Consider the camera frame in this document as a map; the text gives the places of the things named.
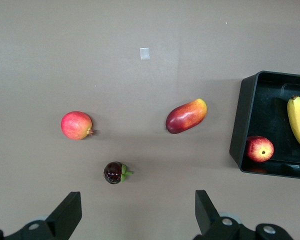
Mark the red yellow mango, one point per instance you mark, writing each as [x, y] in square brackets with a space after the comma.
[186, 116]

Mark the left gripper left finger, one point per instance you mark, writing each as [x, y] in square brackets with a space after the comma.
[62, 220]

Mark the black plastic box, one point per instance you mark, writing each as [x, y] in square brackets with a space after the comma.
[247, 100]

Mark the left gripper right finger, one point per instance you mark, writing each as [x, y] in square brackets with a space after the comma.
[207, 220]

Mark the dark purple mangosteen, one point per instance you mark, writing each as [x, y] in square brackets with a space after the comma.
[112, 172]

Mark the yellow banana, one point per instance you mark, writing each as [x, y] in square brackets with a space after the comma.
[298, 120]

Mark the pink red pomegranate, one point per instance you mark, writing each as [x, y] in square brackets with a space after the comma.
[76, 125]

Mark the red yellow apple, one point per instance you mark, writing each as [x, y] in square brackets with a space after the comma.
[258, 148]

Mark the white tape piece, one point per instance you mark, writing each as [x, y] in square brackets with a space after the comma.
[144, 53]

